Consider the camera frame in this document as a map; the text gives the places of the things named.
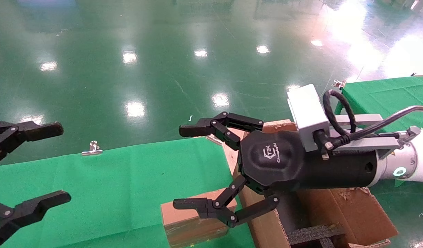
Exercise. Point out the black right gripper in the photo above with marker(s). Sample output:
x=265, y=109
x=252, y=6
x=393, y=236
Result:
x=277, y=162

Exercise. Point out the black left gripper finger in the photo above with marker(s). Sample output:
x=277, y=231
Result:
x=39, y=131
x=29, y=210

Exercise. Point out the small brown cardboard box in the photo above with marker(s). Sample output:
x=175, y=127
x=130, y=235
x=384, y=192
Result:
x=187, y=225

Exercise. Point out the large open cardboard carton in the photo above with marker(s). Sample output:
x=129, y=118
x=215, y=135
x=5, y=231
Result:
x=352, y=213

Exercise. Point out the large green table cloth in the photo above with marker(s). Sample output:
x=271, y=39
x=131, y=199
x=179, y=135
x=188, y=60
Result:
x=111, y=189

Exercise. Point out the black foam insert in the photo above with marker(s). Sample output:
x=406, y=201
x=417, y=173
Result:
x=311, y=235

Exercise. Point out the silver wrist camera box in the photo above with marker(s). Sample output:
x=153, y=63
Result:
x=308, y=110

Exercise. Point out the silver camera mount bracket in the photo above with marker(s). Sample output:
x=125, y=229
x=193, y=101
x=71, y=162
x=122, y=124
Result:
x=366, y=144

